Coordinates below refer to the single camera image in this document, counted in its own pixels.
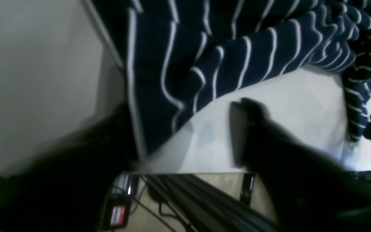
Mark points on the black device with red label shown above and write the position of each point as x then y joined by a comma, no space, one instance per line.
118,205

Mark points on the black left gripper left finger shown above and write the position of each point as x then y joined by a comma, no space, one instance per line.
65,188

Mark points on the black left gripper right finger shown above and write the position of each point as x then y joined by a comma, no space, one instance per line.
310,191

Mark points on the navy white striped t-shirt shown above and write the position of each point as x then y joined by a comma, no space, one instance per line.
177,56

